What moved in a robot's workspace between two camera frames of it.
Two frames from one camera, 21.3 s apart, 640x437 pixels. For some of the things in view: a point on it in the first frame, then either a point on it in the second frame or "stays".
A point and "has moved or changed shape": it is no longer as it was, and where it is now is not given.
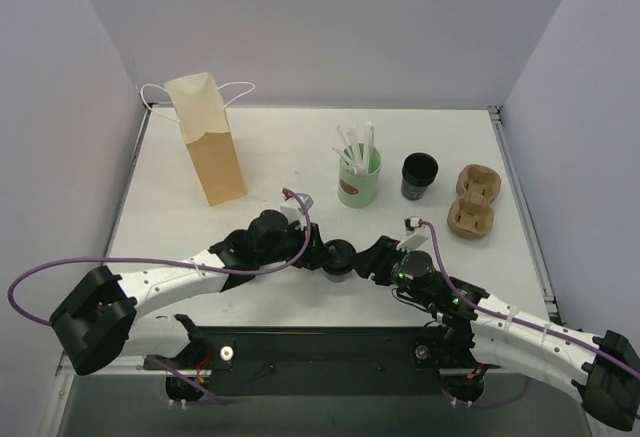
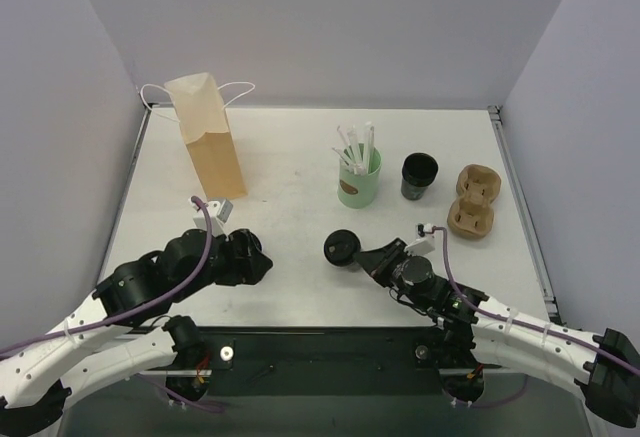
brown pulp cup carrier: x=472 y=212 stays
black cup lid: x=339 y=256 has moved or changed shape
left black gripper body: x=311 y=246 -> x=242 y=262
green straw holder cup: x=356 y=190 stays
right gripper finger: x=364 y=263 stays
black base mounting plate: x=322 y=361 stays
